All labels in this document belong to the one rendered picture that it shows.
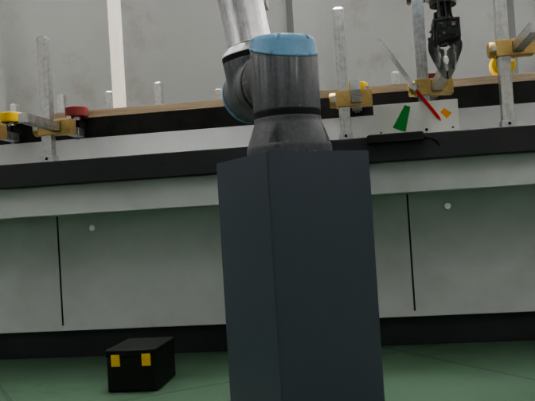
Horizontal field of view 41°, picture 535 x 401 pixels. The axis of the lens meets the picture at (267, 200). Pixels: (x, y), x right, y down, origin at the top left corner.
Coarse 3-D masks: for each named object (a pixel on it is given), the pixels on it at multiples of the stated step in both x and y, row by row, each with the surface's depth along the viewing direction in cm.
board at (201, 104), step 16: (464, 80) 242; (480, 80) 242; (496, 80) 241; (512, 80) 240; (528, 80) 240; (320, 96) 249; (64, 112) 262; (96, 112) 260; (112, 112) 259; (128, 112) 259; (144, 112) 258
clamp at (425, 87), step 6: (432, 78) 222; (450, 78) 221; (408, 84) 223; (420, 84) 223; (426, 84) 222; (450, 84) 221; (408, 90) 225; (420, 90) 222; (426, 90) 222; (444, 90) 221; (450, 90) 221; (414, 96) 225
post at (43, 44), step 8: (40, 40) 241; (48, 40) 243; (40, 48) 241; (48, 48) 242; (40, 56) 241; (48, 56) 242; (40, 64) 241; (48, 64) 241; (40, 72) 241; (48, 72) 241; (40, 80) 241; (48, 80) 240; (40, 88) 241; (48, 88) 240; (40, 96) 241; (48, 96) 240; (40, 104) 241; (48, 104) 240; (40, 112) 241; (48, 112) 240; (48, 136) 240; (48, 144) 240; (48, 152) 240; (56, 152) 243
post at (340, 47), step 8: (336, 8) 228; (336, 16) 227; (336, 24) 227; (344, 24) 227; (336, 32) 227; (344, 32) 227; (336, 40) 227; (344, 40) 227; (336, 48) 227; (344, 48) 227; (336, 56) 227; (344, 56) 227; (336, 64) 227; (344, 64) 227; (336, 72) 227; (344, 72) 227; (344, 80) 227; (344, 88) 227; (344, 112) 226; (344, 120) 226; (344, 128) 226
